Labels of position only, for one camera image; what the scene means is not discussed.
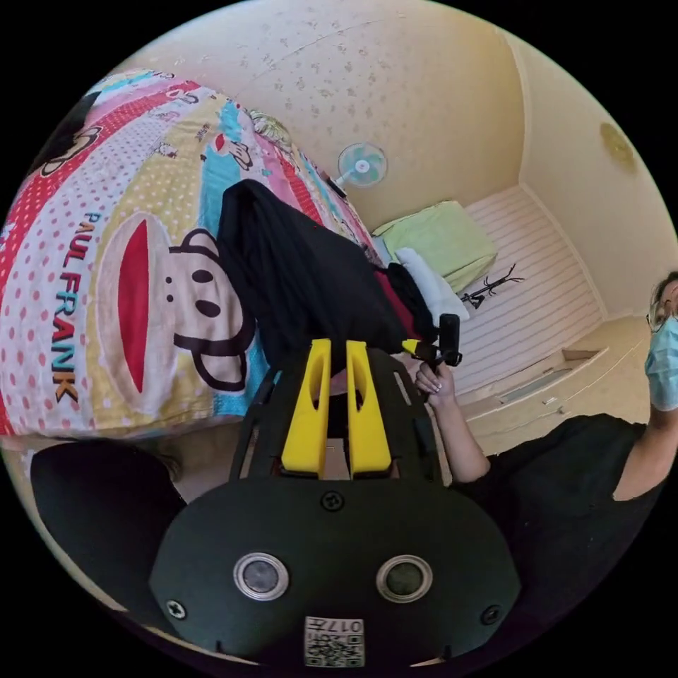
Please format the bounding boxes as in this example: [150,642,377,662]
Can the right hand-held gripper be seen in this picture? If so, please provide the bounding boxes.
[400,338,444,373]

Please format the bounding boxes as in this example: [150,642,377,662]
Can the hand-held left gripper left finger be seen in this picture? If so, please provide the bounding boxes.
[281,338,333,473]

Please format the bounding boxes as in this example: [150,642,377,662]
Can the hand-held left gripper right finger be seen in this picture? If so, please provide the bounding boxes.
[345,340,393,475]

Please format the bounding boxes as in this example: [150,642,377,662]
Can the black pants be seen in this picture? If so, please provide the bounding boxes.
[217,179,424,367]

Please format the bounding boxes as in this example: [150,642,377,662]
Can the person's right forearm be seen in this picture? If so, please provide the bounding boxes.
[427,393,492,484]

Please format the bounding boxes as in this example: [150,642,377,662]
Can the person's right hand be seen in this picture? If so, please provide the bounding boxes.
[415,362,458,410]

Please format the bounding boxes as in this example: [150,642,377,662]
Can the pile of clothes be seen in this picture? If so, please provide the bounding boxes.
[370,246,471,345]

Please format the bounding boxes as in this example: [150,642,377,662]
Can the black coat rack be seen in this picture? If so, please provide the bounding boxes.
[459,263,526,310]

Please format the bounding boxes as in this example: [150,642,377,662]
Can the light green cushion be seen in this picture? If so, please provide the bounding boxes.
[370,199,499,294]

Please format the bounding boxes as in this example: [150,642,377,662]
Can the white cupboard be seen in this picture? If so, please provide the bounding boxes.
[459,315,655,458]

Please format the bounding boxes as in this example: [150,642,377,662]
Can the light blue fan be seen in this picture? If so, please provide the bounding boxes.
[327,141,389,201]

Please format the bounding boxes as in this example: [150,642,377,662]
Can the person's body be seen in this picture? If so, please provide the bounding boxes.
[29,273,678,642]

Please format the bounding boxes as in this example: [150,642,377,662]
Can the bed with cartoon printed quilt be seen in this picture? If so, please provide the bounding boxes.
[0,69,383,441]

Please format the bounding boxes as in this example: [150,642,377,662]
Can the printed pillow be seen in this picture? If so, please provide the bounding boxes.
[249,109,293,155]

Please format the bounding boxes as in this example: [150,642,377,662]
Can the round ceiling lamp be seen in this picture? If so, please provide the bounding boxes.
[599,121,637,174]

